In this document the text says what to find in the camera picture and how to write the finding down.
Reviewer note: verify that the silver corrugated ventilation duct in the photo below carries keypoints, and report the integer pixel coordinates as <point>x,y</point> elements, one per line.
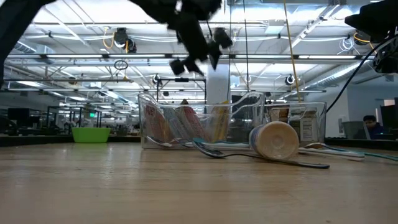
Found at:
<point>28,48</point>

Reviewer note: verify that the green-edged ramen pack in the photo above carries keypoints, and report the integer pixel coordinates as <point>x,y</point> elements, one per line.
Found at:
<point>193,123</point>

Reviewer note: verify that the person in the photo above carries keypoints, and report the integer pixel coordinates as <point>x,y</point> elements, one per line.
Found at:
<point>371,124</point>

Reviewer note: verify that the green bowl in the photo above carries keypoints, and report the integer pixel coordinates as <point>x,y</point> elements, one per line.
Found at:
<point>90,135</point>

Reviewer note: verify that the dark grey metal spoon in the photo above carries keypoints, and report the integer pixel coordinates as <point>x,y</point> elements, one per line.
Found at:
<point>211,152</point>

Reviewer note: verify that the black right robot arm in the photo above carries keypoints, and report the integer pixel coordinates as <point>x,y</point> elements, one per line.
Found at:
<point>376,18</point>

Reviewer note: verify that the black computer monitor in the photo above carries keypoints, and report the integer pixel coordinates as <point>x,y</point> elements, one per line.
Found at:
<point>18,116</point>

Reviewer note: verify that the pink black-cap spice bottle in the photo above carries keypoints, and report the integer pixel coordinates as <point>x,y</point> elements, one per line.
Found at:
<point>275,140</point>

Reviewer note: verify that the clear plastic bin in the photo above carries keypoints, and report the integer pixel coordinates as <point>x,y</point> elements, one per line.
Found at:
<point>242,133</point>
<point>321,124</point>

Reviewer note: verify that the long ceiling light rail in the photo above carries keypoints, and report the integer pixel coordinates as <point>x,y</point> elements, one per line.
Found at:
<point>74,56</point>

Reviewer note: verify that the black metal frame stand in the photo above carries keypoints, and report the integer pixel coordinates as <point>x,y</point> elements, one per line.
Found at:
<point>182,80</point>

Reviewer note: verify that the small black ceiling reel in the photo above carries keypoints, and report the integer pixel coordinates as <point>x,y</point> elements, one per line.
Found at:
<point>156,79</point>
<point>289,80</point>

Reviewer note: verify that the plain silver spoon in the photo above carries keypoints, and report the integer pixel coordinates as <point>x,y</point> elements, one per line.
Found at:
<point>335,153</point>

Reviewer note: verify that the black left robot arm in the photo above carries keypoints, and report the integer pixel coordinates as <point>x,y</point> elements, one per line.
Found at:
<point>15,25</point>

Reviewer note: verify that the white building column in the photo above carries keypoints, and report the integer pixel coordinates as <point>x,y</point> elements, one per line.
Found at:
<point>217,85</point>

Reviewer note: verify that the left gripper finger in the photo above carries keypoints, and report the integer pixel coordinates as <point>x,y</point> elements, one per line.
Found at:
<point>214,54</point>
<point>192,40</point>

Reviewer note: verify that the long silver ventilation duct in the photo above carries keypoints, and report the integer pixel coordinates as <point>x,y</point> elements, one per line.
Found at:
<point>342,72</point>

